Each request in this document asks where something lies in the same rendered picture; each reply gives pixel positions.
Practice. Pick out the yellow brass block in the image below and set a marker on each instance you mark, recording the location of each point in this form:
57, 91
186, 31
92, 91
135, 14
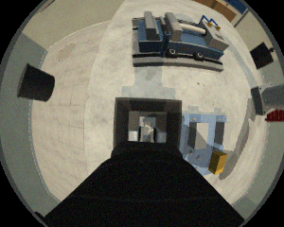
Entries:
217, 162

